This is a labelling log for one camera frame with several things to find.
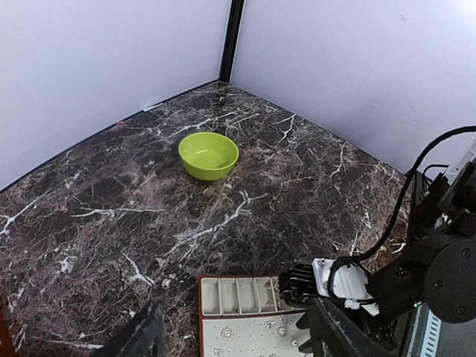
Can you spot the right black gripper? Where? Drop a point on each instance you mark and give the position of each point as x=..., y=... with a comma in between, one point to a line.
x=437, y=267

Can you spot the gold pearl flower earring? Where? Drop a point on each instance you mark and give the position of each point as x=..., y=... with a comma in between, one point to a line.
x=227, y=334

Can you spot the beige jewelry tray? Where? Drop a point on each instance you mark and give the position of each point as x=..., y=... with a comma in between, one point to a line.
x=263, y=324

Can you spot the green plastic bowl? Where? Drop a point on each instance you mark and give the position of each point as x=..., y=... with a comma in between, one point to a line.
x=208, y=156

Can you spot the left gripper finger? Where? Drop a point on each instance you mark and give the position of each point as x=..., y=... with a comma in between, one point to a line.
x=142, y=335

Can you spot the white slotted cable duct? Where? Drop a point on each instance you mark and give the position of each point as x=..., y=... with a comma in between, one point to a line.
x=425, y=334

